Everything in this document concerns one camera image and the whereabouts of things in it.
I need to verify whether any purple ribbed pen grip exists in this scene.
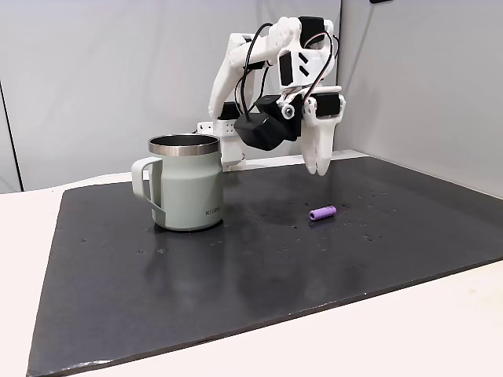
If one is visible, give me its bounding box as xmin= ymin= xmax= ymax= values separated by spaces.
xmin=308 ymin=204 xmax=339 ymax=228

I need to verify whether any pale green steel-rimmed mug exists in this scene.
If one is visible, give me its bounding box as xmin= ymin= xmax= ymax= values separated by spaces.
xmin=130 ymin=134 xmax=226 ymax=233

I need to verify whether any black table mat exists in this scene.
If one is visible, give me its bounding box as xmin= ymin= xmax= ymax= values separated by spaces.
xmin=25 ymin=154 xmax=503 ymax=377

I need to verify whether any red white servo wire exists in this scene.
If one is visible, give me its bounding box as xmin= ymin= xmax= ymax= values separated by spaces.
xmin=303 ymin=30 xmax=340 ymax=101

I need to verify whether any black camera box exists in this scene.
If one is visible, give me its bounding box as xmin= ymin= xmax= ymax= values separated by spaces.
xmin=233 ymin=94 xmax=304 ymax=152

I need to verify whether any black camera cable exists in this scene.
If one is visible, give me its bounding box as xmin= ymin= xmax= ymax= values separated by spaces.
xmin=238 ymin=22 xmax=276 ymax=123

